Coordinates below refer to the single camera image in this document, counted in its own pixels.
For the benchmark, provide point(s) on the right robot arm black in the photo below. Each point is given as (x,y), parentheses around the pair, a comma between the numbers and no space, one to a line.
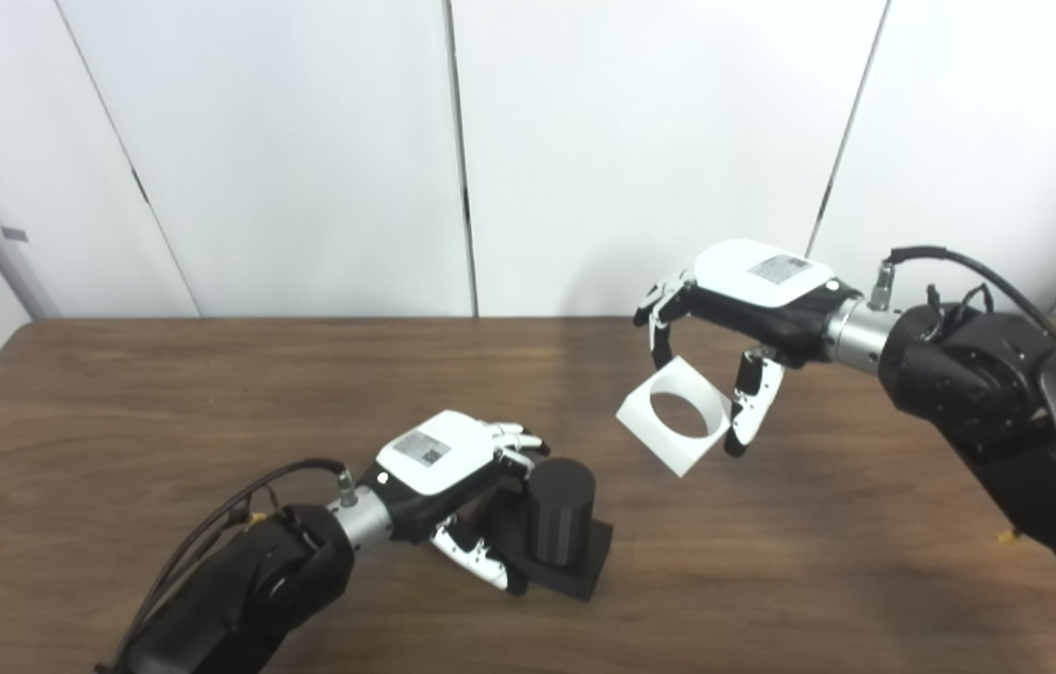
(1005,384)

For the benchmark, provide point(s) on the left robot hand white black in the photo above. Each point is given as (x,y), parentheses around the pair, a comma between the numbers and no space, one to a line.
(434,459)

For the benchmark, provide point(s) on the small grey wall label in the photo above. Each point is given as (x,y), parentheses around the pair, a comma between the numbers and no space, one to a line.
(15,234)

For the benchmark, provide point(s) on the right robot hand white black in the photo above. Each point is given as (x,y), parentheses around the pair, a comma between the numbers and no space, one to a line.
(762,290)

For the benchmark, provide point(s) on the black peg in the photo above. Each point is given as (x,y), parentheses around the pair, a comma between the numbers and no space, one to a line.
(561,505)

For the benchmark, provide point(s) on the white square piece with hole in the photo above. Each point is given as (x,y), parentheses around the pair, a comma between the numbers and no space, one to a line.
(682,449)

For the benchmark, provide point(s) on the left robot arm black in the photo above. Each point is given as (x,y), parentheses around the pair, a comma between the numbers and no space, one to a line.
(247,590)

